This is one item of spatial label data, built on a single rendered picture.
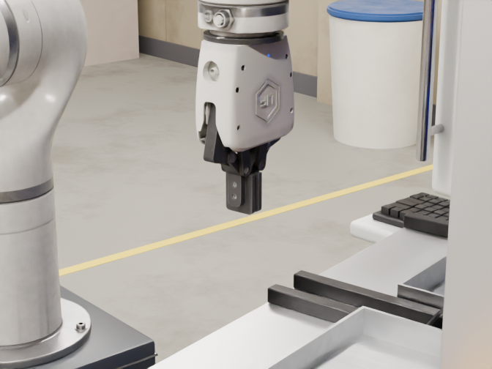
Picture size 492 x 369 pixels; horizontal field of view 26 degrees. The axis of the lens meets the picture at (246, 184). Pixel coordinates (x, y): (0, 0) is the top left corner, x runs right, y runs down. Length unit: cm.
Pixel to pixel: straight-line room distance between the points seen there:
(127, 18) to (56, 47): 614
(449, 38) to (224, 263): 202
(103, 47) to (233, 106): 632
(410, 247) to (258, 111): 59
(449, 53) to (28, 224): 96
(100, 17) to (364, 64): 259
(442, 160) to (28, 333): 97
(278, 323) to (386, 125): 395
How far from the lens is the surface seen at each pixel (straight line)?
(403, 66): 513
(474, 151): 75
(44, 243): 124
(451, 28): 192
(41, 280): 125
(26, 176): 120
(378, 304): 131
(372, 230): 181
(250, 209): 102
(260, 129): 99
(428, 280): 138
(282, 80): 101
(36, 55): 119
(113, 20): 728
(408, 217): 159
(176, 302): 349
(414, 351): 122
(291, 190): 457
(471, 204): 76
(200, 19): 98
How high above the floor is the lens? 143
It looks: 18 degrees down
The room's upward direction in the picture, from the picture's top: straight up
